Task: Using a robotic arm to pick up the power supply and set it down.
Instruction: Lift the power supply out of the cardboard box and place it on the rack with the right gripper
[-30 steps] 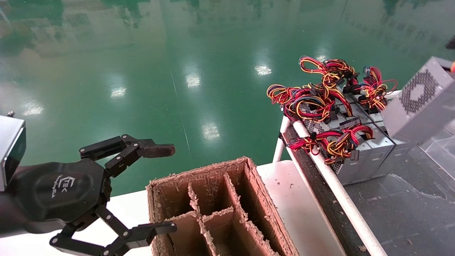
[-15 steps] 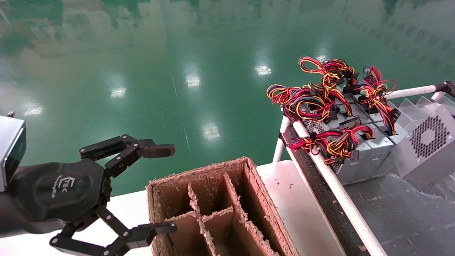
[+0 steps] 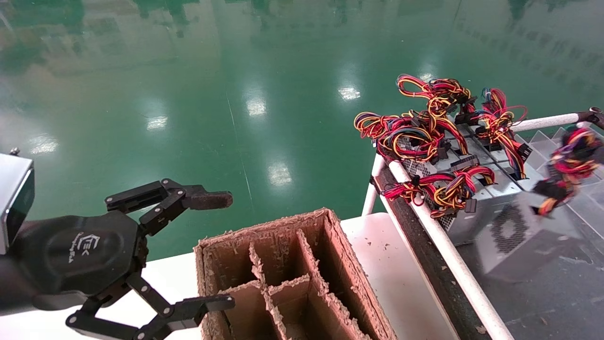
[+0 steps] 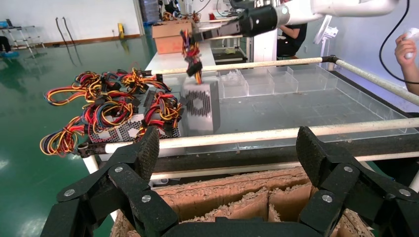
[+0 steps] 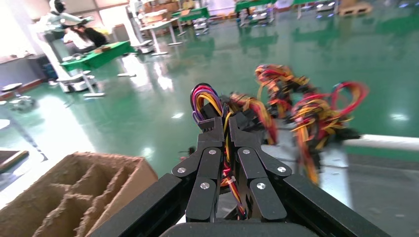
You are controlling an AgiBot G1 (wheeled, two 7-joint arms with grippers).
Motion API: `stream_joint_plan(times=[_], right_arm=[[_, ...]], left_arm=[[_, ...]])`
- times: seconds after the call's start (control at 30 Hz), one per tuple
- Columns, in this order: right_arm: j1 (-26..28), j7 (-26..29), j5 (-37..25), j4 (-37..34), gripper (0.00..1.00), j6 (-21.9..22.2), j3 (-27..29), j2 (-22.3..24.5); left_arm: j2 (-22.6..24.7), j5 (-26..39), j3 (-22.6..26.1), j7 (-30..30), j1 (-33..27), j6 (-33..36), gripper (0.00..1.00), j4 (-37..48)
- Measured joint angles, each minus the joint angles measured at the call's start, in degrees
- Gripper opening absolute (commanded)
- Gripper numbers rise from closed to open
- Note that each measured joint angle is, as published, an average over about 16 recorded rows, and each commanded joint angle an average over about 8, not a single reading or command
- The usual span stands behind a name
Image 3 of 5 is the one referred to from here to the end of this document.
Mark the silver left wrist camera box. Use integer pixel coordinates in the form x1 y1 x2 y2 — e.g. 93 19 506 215
0 147 35 255

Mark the white padded cart rail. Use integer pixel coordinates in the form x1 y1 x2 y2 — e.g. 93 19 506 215
386 160 516 340
512 108 604 134

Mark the white cart post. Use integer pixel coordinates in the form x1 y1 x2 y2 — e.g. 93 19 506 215
362 155 384 215

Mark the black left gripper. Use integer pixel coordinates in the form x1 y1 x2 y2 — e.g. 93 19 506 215
17 178 235 340

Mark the clear acrylic divider tray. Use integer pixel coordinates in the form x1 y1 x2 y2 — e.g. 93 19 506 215
517 125 604 222

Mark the brown divided cardboard box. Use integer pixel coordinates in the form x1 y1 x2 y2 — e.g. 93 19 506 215
193 208 399 340

